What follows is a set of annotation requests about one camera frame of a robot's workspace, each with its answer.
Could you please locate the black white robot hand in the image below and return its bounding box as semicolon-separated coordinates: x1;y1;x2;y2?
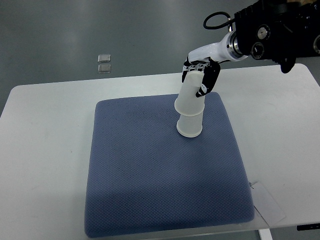
182;31;248;98

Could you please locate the white paper cup carried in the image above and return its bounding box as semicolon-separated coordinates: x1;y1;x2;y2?
174;71;205;117

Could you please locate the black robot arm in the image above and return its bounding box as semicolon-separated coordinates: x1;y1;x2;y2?
234;0;320;74

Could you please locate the white paper cup on cushion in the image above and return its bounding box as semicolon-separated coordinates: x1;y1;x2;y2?
176;112;203;138

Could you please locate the lower clear floor tile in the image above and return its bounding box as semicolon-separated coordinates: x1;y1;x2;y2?
98;63;111;74

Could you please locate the clear floor tile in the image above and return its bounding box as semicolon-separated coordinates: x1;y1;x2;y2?
97;53;111;63
98;63;111;74

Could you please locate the upper clear floor tile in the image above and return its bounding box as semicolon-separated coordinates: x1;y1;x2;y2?
97;53;111;63

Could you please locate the blue mesh cushion pad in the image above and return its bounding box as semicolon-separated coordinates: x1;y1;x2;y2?
84;92;255;238

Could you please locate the white paper tag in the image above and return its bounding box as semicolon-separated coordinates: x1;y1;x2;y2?
250;182;286;227

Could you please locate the white table leg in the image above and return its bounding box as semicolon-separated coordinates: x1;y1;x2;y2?
258;228;273;240

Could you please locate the black table control panel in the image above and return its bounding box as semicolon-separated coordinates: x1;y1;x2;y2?
296;223;320;231

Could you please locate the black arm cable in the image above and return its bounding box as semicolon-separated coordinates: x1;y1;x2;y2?
203;12;237;31

